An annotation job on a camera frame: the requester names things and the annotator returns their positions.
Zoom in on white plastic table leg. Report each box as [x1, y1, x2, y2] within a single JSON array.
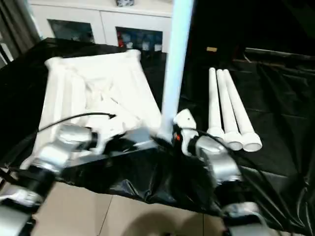
[[206, 67, 225, 142], [216, 69, 243, 150], [222, 69, 261, 152], [157, 0, 194, 138]]

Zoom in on black glossy mat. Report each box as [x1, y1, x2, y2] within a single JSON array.
[[0, 37, 315, 234]]

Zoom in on white cabinet with glass doors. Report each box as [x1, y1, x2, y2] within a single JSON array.
[[29, 0, 174, 54]]

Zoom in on long black bar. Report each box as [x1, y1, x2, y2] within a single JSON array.
[[245, 48, 315, 61]]

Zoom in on grey curtain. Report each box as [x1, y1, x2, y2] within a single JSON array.
[[0, 0, 41, 67]]

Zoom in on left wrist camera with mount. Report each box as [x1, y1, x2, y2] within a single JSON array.
[[86, 113, 128, 154]]

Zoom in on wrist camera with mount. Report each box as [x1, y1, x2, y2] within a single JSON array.
[[173, 109, 197, 157], [86, 113, 128, 154]]

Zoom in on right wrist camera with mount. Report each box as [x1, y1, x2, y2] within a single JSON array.
[[173, 109, 197, 157]]

